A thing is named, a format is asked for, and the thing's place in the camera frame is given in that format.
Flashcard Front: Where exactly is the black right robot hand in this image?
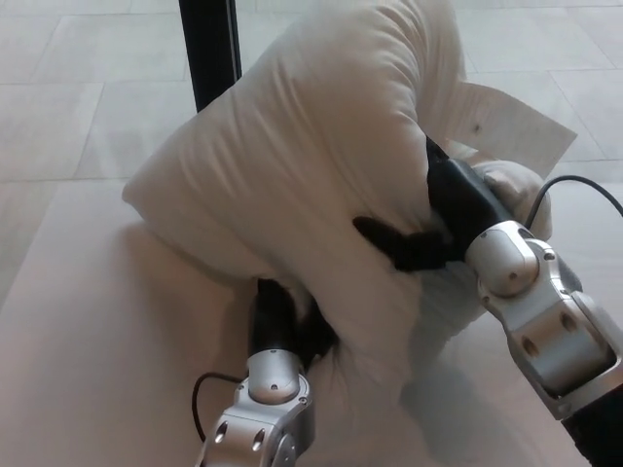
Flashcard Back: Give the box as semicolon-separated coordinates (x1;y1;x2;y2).
351;133;507;272

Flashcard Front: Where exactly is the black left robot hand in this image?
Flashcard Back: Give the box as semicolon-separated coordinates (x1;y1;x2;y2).
247;276;339;371

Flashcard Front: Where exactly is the white square pillow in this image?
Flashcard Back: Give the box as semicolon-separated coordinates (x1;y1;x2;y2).
120;0;554;411

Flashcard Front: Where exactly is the white pillow care label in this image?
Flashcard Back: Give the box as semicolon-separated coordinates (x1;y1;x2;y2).
446;82;579;175

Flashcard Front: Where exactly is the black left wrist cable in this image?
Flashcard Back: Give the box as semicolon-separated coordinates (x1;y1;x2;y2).
191;372;245;445

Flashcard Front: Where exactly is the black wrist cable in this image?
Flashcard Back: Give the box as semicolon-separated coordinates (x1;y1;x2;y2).
191;372;245;445
526;174;623;229

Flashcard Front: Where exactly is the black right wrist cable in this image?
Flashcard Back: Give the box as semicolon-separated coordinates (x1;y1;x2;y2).
526;174;623;229

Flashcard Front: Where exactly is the black metal post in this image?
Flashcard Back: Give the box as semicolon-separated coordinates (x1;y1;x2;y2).
177;0;244;115

